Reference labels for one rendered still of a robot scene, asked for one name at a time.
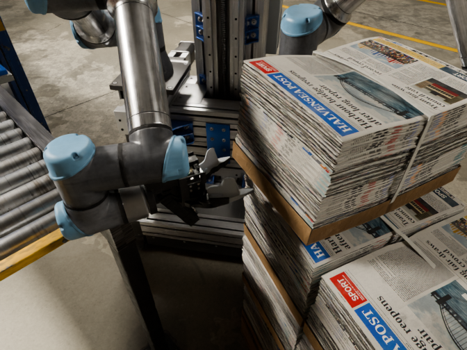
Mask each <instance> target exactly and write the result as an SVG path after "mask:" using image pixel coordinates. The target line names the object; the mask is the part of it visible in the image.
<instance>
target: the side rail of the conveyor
mask: <svg viewBox="0 0 467 350"><path fill-rule="evenodd" d="M0 108H1V109H2V111H4V112H5V113H6V114H7V115H8V116H9V118H10V119H11V120H13V121H14V123H15V124H16V125H17V127H18V128H20V129H21V130H22V131H23V132H24V134H25V136H26V137H28V138H29V139H30V140H31V141H32V143H33V144H34V145H35V147H37V148H38V149H39V150H41V152H42V153H43V151H44V149H45V147H46V146H47V145H48V144H49V143H50V142H51V141H52V140H54V139H55V137H54V136H53V135H52V134H50V132H49V131H48V130H47V129H46V128H45V127H44V126H43V125H41V123H40V122H38V121H37V120H36V119H35V118H34V117H33V116H32V115H31V114H30V113H29V112H28V111H27V110H26V109H25V108H24V107H23V106H22V105H21V104H20V103H19V102H18V101H17V100H16V99H15V98H14V97H12V96H11V95H10V94H9V93H8V92H7V91H6V90H5V89H4V88H3V87H2V86H1V85H0ZM100 233H101V234H102V235H103V236H104V237H105V238H106V239H107V240H108V241H109V243H110V244H111V245H112V246H113V247H114V249H115V250H116V251H117V252H120V251H121V250H123V249H125V248H126V247H128V246H129V245H130V244H132V243H134V242H135V241H136V237H135V235H134V232H133V228H132V225H131V223H128V224H123V225H121V226H117V227H115V228H111V229H108V230H106V231H102V232H100Z"/></svg>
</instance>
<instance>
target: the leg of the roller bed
mask: <svg viewBox="0 0 467 350"><path fill-rule="evenodd" d="M108 244H109V246H110V249H111V251H112V253H113V256H114V259H115V262H116V263H117V266H118V269H119V271H120V274H121V276H122V279H123V281H124V284H125V286H126V288H127V291H128V293H129V296H130V298H131V301H132V303H133V306H134V308H135V310H136V313H137V316H138V319H139V320H140V323H141V326H142V329H143V331H144V333H145V336H146V338H147V341H148V343H149V345H150V348H151V350H170V349H169V346H168V344H167V340H166V337H165V334H164V331H163V327H162V324H161V321H160V317H159V315H158V311H157V309H156V306H155V302H154V298H153V295H152V293H151V289H150V286H149V282H148V280H147V276H146V273H145V269H144V267H143V264H142V260H141V257H140V254H139V251H138V247H137V244H136V242H134V243H132V244H130V245H129V246H128V247H126V248H125V249H123V250H121V251H120V252H117V251H116V250H115V249H114V247H113V246H112V245H111V244H110V243H109V241H108Z"/></svg>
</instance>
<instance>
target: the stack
mask: <svg viewBox="0 0 467 350"><path fill-rule="evenodd" d="M244 179H245V185H246V186H245V187H244V188H254V191H253V192H252V193H250V194H248V195H247V196H245V197H244V199H243V200H244V204H245V205H244V206H245V210H246V211H245V222H246V227H247V229H248V231H249V232H250V234H251V235H252V237H253V238H254V240H255V242H256V243H257V244H258V246H259V248H260V250H261V251H262V253H263V255H264V256H265V258H266V259H267V261H268V262H269V264H270V266H271V267H272V269H273V270H274V272H275V274H276V275H277V277H278V279H279V280H280V282H281V284H282V285H283V287H284V289H285V290H286V292H287V293H288V295H289V297H290V299H291V300H292V302H293V304H294V305H295V307H296V308H297V311H298V312H299V314H300V315H301V317H302V321H303V319H304V318H305V317H308V319H307V320H306V321H307V323H308V324H307V325H308V327H309V328H310V330H311V332H312V333H313V335H314V336H315V338H316V340H317V341H318V343H319V344H320V346H321V347H322V349H323V350H467V210H466V211H464V209H465V208H464V207H466V205H465V204H464V203H463V202H461V201H460V200H459V199H458V198H456V197H455V196H454V195H453V194H451V193H450V192H449V191H447V190H446V189H445V188H444V187H443V186H442V187H440V188H438V189H436V190H434V191H432V192H430V193H428V194H425V195H423V196H421V197H419V198H417V199H415V200H413V201H411V202H409V203H407V204H405V205H403V206H401V207H399V208H397V209H395V210H393V211H390V212H388V213H386V214H385V215H382V216H380V217H378V218H376V219H373V220H371V221H369V222H366V223H364V224H361V225H358V226H355V227H354V228H351V229H348V230H346V231H343V232H341V233H338V234H335V235H333V236H331V237H328V238H325V239H323V240H321V241H318V242H315V243H313V244H310V245H308V246H306V245H305V244H304V243H303V241H301V239H300V238H299V237H298V236H297V234H296V233H295V232H294V230H293V229H292V228H291V227H290V226H289V225H288V223H287V222H286V221H285V220H284V218H283V217H282V216H281V215H280V214H279V213H278V211H277V210H276V209H275V207H274V206H273V205H272V204H271V203H270V202H269V201H268V199H267V198H266V197H265V195H264V194H263V193H262V191H260V189H259V188H258V187H257V186H256V185H255V183H254V182H253V181H252V179H251V178H250V177H249V176H248V175H247V174H246V173H245V176H244ZM243 245H244V246H243V249H242V250H243V254H242V257H243V272H244V277H245V279H246V281H247V282H248V284H249V286H250V287H251V289H252V292H253V293H254V295H255V297H256V298H257V300H258V302H259V303H260V305H261V307H262V309H263V311H264V313H265V314H266V316H267V318H268V320H269V322H270V323H271V325H272V327H273V329H274V331H275V333H276V334H277V337H278V338H279V341H280V342H281V344H282V346H283V348H284V350H314V348H313V347H312V345H311V343H310V342H309V340H308V338H307V336H306V335H305V333H304V331H303V328H304V327H300V326H299V324H298V323H297V321H296V319H295V318H294V316H293V314H292V312H291V311H290V309H289V307H288V306H287V304H286V302H285V301H284V299H283V297H282V296H281V294H280V292H279V291H278V289H277V287H276V285H275V284H274V282H273V280H272V279H271V277H270V275H269V273H268V272H267V270H266V269H265V267H264V266H263V263H262V262H261V260H260V258H259V257H258V255H257V254H256V252H255V250H254V248H253V247H252V245H251V243H250V242H249V240H248V239H247V236H246V235H244V236H243ZM243 289H244V291H243V292H244V298H245V299H244V300H243V312H244V314H245V316H246V318H247V320H248V322H249V324H250V326H251V327H252V330H253V332H254V334H255V336H256V338H257V340H258V341H259V344H260V346H261V348H262V350H280V349H279V347H278V346H277V343H276V342H275V339H274V338H273V336H272V334H271V332H270V330H269V328H268V327H267V325H266V323H265V321H264V319H263V317H262V316H261V314H260V312H259V309H258V308H257V307H256V304H255V303H254V300H253V298H252V297H251V295H250V293H249V291H248V289H247V287H246V286H244V288H243Z"/></svg>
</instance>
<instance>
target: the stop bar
mask: <svg viewBox="0 0 467 350"><path fill-rule="evenodd" d="M66 242H69V240H67V239H65V238H64V237H63V235H62V233H61V232H60V229H57V230H55V231H53V232H52V233H50V234H48V235H46V236H44V237H42V238H41V239H39V240H37V241H35V242H34V243H32V244H30V245H28V246H27V247H24V248H23V249H21V250H19V251H18V252H16V253H14V254H12V255H11V256H8V257H7V258H5V259H3V260H1V261H0V281H2V280H3V279H5V278H7V277H9V276H10V275H12V274H14V273H15V272H18V271H19V270H21V269H22V268H24V267H25V266H27V265H30V264H31V263H33V262H34V261H36V260H37V259H39V258H41V257H43V256H45V255H46V254H48V253H49V252H51V251H53V250H54V249H57V248H58V247H60V246H61V245H63V244H64V243H66Z"/></svg>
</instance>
